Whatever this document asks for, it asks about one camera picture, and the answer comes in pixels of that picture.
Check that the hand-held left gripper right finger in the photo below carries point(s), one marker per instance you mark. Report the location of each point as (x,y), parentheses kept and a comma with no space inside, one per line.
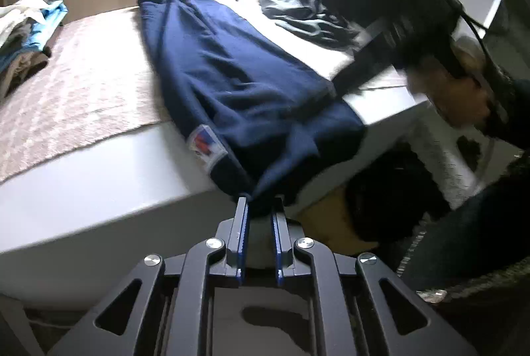
(278,244)

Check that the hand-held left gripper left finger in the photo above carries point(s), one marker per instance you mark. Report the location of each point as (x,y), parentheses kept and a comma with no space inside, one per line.
(242,240)

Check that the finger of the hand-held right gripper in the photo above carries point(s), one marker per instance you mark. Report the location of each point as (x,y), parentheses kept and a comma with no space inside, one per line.
(364,66)

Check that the navy blue garment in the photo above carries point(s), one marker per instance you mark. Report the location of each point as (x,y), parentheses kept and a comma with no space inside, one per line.
(232,82)

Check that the person's right hand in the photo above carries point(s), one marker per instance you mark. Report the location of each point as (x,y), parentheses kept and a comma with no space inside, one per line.
(459,95)

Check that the grey jacket pile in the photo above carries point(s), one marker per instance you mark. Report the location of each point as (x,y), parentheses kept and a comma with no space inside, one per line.
(302,16)

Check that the person's dark clothing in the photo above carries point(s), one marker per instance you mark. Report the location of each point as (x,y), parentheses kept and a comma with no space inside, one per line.
(476,248)

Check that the plaid blanket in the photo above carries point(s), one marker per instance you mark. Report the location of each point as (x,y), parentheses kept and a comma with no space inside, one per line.
(83,91)

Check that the brown garment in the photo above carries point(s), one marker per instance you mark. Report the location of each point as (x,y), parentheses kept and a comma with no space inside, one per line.
(25,68)

